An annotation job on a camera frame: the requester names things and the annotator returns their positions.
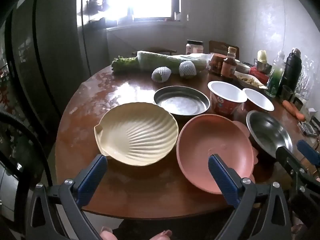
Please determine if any round steel plate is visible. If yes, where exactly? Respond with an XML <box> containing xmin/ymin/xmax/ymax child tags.
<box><xmin>153</xmin><ymin>86</ymin><xmax>210</xmax><ymax>117</ymax></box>

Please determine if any pink flower-shaped plate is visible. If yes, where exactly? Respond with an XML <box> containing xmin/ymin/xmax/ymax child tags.
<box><xmin>176</xmin><ymin>114</ymin><xmax>258</xmax><ymax>195</ymax></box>

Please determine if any black-lidded glass jar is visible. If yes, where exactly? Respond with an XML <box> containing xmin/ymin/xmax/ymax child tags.
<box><xmin>186</xmin><ymin>40</ymin><xmax>204</xmax><ymax>55</ymax></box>

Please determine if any red paper decoration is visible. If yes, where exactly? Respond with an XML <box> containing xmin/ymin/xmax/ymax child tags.
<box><xmin>0</xmin><ymin>65</ymin><xmax>11</xmax><ymax>113</ymax></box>

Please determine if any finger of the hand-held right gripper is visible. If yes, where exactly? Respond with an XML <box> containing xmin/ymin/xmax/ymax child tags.
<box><xmin>297</xmin><ymin>140</ymin><xmax>320</xmax><ymax>167</ymax></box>
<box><xmin>276</xmin><ymin>146</ymin><xmax>320</xmax><ymax>196</ymax></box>

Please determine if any small steel bowl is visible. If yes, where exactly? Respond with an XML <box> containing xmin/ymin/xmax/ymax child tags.
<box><xmin>255</xmin><ymin>60</ymin><xmax>272</xmax><ymax>74</ymax></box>

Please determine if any green lettuce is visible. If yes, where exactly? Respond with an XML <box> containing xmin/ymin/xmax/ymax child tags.
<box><xmin>111</xmin><ymin>56</ymin><xmax>140</xmax><ymax>74</ymax></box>

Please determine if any black thermos flask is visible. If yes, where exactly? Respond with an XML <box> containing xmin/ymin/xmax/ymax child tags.
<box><xmin>279</xmin><ymin>47</ymin><xmax>303</xmax><ymax>94</ymax></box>

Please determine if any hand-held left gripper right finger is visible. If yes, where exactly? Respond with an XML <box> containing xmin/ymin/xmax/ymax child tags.
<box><xmin>208</xmin><ymin>154</ymin><xmax>293</xmax><ymax>240</ymax></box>

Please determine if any red-lidded sauce jar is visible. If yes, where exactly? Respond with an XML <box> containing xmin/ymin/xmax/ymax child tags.
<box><xmin>209</xmin><ymin>53</ymin><xmax>227</xmax><ymax>75</ymax></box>

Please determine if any person's left hand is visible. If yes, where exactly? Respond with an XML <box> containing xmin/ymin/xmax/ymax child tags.
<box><xmin>100</xmin><ymin>228</ymin><xmax>173</xmax><ymax>240</ymax></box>

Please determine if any white ceramic bowl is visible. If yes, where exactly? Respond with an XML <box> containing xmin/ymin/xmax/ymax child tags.
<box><xmin>235</xmin><ymin>61</ymin><xmax>251</xmax><ymax>74</ymax></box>

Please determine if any fruit in white foam net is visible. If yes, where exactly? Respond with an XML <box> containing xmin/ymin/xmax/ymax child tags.
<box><xmin>151</xmin><ymin>66</ymin><xmax>172</xmax><ymax>83</ymax></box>
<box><xmin>179</xmin><ymin>60</ymin><xmax>197</xmax><ymax>77</ymax></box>

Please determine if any green dish soap bottle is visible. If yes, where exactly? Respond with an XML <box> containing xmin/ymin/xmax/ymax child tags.
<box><xmin>266</xmin><ymin>51</ymin><xmax>285</xmax><ymax>98</ymax></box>

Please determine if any brown sauce bottle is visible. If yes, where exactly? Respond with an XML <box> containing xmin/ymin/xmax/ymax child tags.
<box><xmin>221</xmin><ymin>47</ymin><xmax>237</xmax><ymax>78</ymax></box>

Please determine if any cream shell-shaped plate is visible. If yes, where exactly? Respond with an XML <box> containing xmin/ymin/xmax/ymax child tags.
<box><xmin>94</xmin><ymin>102</ymin><xmax>179</xmax><ymax>167</ymax></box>

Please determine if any solid-back wooden chair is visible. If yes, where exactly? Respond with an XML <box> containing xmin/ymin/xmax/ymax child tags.
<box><xmin>209</xmin><ymin>40</ymin><xmax>240</xmax><ymax>58</ymax></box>

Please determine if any small glass cup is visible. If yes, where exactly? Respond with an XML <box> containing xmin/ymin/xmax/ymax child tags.
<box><xmin>281</xmin><ymin>85</ymin><xmax>293</xmax><ymax>102</ymax></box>

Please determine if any wrapped napa cabbage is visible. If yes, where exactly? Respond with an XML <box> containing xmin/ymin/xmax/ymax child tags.
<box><xmin>137</xmin><ymin>51</ymin><xmax>210</xmax><ymax>74</ymax></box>

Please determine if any white dish with food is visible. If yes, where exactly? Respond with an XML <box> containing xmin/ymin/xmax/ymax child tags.
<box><xmin>235</xmin><ymin>71</ymin><xmax>268</xmax><ymax>90</ymax></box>

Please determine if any carrot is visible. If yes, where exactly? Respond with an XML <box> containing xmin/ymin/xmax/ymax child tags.
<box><xmin>282</xmin><ymin>100</ymin><xmax>306</xmax><ymax>120</ymax></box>

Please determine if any red box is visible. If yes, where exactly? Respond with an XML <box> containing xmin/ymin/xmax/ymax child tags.
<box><xmin>249</xmin><ymin>66</ymin><xmax>270</xmax><ymax>80</ymax></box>

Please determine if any red paper noodle bowl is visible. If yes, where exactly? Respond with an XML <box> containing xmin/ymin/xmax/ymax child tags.
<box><xmin>241</xmin><ymin>88</ymin><xmax>275</xmax><ymax>114</ymax></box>
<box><xmin>207</xmin><ymin>81</ymin><xmax>248</xmax><ymax>115</ymax></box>

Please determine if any grey refrigerator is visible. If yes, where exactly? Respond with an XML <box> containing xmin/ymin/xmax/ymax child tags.
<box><xmin>5</xmin><ymin>0</ymin><xmax>87</xmax><ymax>135</ymax></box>

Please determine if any crinkled clear plastic wrap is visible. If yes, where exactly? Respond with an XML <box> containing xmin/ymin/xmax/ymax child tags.
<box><xmin>297</xmin><ymin>55</ymin><xmax>318</xmax><ymax>98</ymax></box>

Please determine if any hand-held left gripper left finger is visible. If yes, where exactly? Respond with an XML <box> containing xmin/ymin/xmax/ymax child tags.
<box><xmin>26</xmin><ymin>154</ymin><xmax>108</xmax><ymax>240</ymax></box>

